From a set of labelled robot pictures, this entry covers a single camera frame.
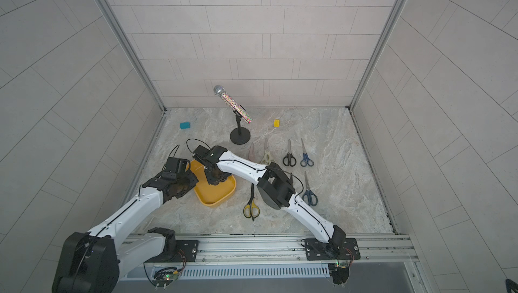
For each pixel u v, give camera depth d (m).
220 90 0.84
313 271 0.68
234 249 0.73
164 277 0.66
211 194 0.81
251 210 0.80
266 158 0.96
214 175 0.77
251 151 0.99
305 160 0.96
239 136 1.04
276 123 1.08
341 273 0.69
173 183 0.64
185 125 1.08
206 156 0.67
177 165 0.66
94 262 0.38
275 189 0.57
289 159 0.96
